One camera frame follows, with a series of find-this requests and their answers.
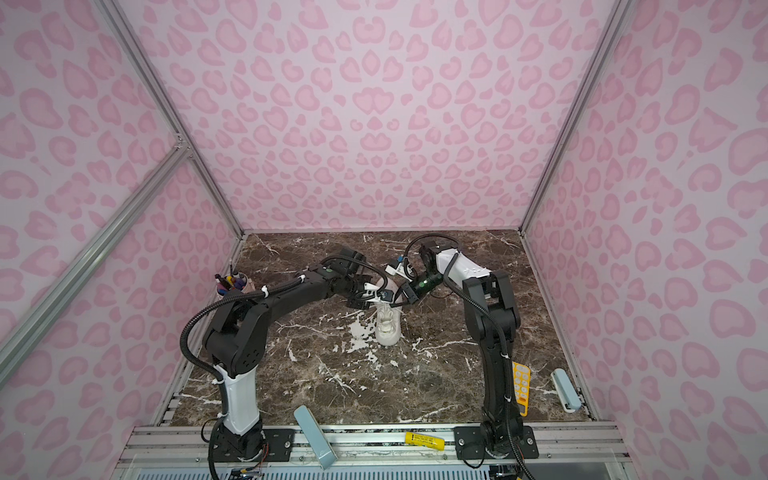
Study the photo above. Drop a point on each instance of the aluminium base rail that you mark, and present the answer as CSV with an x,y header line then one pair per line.
x,y
567,450

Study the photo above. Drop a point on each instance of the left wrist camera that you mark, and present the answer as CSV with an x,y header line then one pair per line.
x,y
377,294

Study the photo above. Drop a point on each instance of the aluminium corner frame post right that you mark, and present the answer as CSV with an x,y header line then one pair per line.
x,y
619,17

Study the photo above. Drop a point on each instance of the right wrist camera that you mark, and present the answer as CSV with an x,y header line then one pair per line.
x,y
400,266

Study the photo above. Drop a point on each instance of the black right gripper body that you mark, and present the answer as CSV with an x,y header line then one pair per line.
x,y
422,285

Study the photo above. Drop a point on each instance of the aluminium corner frame post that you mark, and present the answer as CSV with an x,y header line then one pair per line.
x,y
619,17
129,42

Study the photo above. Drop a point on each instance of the coloured pens in cup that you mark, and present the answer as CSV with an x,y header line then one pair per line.
x,y
231,280

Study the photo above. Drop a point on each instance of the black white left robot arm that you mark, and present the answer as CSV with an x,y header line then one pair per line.
x,y
236,340

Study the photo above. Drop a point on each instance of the aluminium corner frame post left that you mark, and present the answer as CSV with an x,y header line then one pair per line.
x,y
129,42

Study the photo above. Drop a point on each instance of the yellow marker tube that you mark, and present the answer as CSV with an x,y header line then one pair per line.
x,y
424,440

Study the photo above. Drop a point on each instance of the light blue eraser block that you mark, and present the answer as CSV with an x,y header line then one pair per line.
x,y
315,437

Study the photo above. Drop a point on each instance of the light blue stapler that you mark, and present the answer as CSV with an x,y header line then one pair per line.
x,y
567,394

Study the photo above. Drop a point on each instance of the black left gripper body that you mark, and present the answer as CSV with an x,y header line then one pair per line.
x,y
356,286

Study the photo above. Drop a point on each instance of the pink pen cup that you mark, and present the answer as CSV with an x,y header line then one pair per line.
x,y
249,288

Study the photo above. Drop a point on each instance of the diagonal aluminium frame bar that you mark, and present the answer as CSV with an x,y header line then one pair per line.
x,y
39,320

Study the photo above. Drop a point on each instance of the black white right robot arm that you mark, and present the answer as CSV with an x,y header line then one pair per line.
x,y
491,318

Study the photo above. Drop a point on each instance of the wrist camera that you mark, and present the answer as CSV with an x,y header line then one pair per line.
x,y
377,294
400,266

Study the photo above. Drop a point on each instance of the yellow calculator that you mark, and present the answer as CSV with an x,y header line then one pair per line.
x,y
522,378

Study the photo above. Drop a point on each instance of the white knit sneaker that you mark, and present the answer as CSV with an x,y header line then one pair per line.
x,y
388,324

